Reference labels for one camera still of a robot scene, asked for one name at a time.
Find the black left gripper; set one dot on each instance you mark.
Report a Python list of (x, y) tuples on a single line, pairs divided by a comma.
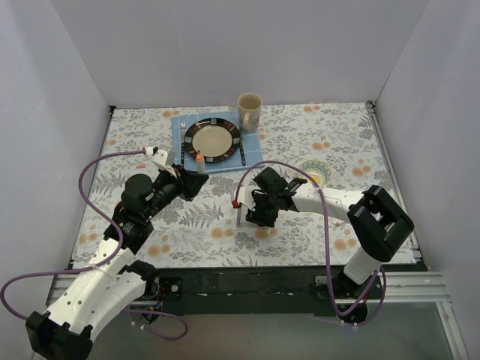
[(183, 182)]

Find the yellow and blue patterned bowl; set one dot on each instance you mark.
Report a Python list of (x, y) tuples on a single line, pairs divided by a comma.
[(317, 170)]

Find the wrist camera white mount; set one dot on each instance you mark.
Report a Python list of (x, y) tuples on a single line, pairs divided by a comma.
[(162, 157), (244, 198)]

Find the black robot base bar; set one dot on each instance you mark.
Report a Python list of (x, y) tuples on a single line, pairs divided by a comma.
[(239, 290)]

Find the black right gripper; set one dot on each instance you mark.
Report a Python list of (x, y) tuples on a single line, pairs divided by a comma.
[(259, 211)]

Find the light blue checked placemat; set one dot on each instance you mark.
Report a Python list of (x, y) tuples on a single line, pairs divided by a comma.
[(252, 148)]

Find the black handled table knife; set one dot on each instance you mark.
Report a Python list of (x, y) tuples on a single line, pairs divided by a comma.
[(242, 151)]

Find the grey marker with red tip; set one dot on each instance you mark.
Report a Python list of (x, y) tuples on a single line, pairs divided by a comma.
[(200, 163)]

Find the dark striped rim dinner plate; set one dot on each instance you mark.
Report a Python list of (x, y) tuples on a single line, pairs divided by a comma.
[(216, 139)]

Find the purple pen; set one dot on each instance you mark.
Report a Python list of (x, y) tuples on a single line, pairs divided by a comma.
[(239, 218)]

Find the beige floral ceramic mug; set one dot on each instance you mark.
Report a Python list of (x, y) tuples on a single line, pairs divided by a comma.
[(249, 109)]

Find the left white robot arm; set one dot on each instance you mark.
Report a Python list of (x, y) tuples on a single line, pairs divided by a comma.
[(68, 328)]

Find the black handled fork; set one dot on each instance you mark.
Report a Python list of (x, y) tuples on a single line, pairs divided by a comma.
[(183, 129)]

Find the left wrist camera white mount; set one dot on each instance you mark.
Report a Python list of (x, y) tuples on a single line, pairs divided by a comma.
[(162, 157)]

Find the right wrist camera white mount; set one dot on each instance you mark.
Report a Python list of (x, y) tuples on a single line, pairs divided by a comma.
[(244, 198)]

